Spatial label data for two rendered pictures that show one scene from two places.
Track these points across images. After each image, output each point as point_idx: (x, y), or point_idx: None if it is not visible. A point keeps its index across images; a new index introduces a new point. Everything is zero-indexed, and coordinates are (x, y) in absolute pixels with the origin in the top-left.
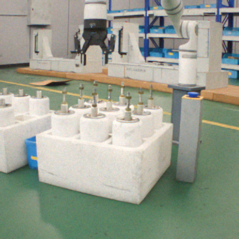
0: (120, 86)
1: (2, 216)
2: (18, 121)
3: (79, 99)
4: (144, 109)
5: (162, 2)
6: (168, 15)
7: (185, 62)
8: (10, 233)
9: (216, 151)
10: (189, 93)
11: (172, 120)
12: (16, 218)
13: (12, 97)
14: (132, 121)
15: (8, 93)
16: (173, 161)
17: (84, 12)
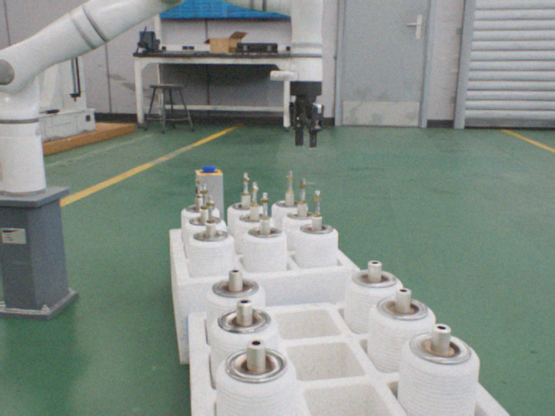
0: (206, 192)
1: (451, 320)
2: (334, 311)
3: (268, 219)
4: (216, 210)
5: (119, 27)
6: (87, 49)
7: (40, 144)
8: (453, 304)
9: (77, 276)
10: (214, 167)
11: (48, 267)
12: (436, 314)
13: (274, 332)
14: (295, 200)
15: (243, 359)
16: (157, 292)
17: (320, 69)
